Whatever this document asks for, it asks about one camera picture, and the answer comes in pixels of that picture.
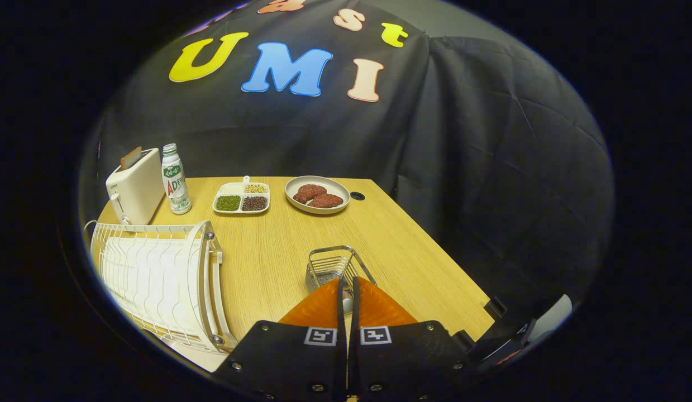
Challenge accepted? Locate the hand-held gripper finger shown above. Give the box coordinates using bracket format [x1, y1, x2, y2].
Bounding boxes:
[211, 277, 348, 402]
[349, 276, 484, 402]

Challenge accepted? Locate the grey plate with meat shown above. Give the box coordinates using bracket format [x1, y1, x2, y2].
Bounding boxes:
[284, 175, 351, 216]

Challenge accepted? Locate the white bottle green label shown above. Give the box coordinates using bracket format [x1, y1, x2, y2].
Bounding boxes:
[161, 143, 192, 216]

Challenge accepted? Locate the metal wire basket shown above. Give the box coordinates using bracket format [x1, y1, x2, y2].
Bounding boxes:
[305, 245, 378, 294]

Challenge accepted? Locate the white divided bean dish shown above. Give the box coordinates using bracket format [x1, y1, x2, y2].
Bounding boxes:
[212, 176, 271, 215]

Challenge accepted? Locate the black backdrop cloth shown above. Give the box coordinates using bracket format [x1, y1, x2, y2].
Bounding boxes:
[80, 0, 614, 336]

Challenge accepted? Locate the white wire dish rack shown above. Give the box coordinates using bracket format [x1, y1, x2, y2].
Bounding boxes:
[84, 219, 238, 353]

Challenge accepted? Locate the white flat panel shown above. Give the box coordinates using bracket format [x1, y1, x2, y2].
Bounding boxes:
[527, 294, 573, 344]

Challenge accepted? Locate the red meat piece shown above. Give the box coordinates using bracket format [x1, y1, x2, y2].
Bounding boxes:
[308, 193, 344, 209]
[293, 184, 327, 204]

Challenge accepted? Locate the white toaster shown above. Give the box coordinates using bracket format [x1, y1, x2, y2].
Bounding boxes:
[105, 147, 166, 226]

